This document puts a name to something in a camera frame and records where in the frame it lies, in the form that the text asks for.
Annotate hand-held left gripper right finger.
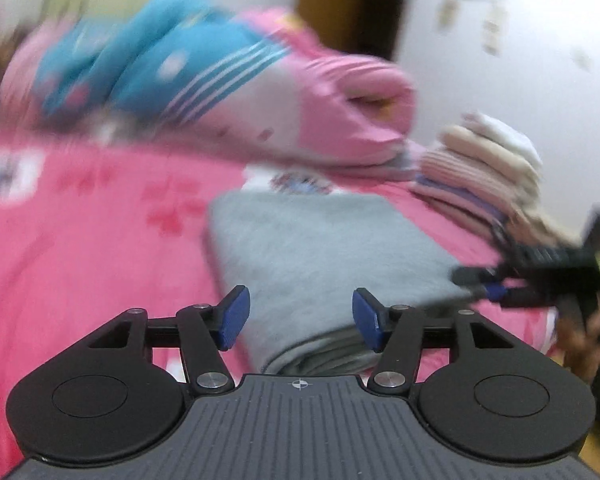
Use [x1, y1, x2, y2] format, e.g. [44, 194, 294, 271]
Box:
[351, 287, 519, 397]

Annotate blue and pink quilt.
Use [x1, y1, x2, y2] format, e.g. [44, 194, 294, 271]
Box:
[0, 0, 417, 173]

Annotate torn paper scrap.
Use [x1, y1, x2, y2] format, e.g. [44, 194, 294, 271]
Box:
[482, 2, 508, 56]
[437, 0, 458, 28]

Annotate stack of folded clothes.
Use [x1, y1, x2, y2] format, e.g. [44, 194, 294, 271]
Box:
[409, 111, 581, 253]

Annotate pink floral bed blanket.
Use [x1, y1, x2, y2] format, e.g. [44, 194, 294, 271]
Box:
[0, 130, 561, 476]

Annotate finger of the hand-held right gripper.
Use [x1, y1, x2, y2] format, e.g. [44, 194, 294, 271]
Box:
[484, 281, 557, 309]
[451, 245, 582, 287]

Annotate grey sweatpants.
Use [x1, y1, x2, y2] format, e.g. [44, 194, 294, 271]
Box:
[207, 192, 477, 376]

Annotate person's right hand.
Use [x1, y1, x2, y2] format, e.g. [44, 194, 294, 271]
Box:
[557, 297, 600, 387]

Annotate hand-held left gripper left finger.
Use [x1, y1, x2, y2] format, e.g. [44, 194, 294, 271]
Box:
[86, 284, 252, 396]

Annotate brown wooden door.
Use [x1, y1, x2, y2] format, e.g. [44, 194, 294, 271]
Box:
[295, 0, 413, 61]

